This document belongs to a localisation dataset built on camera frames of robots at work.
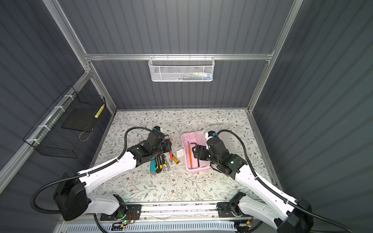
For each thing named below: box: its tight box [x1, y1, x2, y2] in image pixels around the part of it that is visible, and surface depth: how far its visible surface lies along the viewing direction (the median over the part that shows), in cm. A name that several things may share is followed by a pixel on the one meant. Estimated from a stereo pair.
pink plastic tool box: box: [175, 131, 211, 173], surface depth 95 cm
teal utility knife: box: [150, 156, 156, 176], surface depth 89 cm
